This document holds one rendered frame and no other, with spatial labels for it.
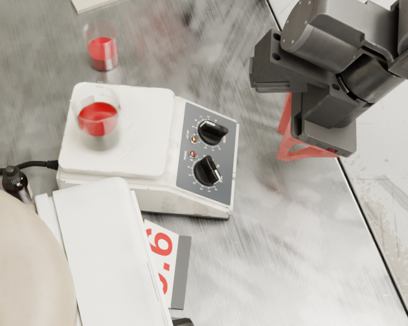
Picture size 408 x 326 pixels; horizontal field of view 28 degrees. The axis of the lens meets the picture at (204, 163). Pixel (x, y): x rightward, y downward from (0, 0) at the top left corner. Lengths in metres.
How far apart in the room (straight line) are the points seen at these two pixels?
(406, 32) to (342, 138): 0.16
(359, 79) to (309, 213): 0.23
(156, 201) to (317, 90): 0.23
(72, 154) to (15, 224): 0.64
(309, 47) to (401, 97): 0.34
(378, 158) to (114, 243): 0.77
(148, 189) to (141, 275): 0.63
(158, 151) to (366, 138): 0.28
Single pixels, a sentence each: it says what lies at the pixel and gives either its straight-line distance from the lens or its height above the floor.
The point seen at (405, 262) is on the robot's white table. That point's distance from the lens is 0.97.
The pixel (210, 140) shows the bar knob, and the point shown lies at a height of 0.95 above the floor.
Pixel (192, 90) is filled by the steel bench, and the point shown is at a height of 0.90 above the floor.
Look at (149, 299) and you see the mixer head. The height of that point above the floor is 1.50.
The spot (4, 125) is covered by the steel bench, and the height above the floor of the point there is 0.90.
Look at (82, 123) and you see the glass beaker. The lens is 0.86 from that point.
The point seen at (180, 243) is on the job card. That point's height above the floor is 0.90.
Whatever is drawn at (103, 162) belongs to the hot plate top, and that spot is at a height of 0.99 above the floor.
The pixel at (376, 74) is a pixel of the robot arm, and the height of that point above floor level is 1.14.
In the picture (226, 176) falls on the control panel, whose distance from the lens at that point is 0.95.
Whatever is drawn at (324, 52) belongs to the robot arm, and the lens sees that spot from 0.77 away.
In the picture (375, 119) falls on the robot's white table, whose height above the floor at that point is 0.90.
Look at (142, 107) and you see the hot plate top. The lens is 0.94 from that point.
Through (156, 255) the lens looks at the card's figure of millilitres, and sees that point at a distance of 0.92.
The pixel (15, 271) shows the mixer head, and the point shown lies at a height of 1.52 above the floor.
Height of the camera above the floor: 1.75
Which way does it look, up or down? 59 degrees down
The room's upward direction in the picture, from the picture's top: 2 degrees clockwise
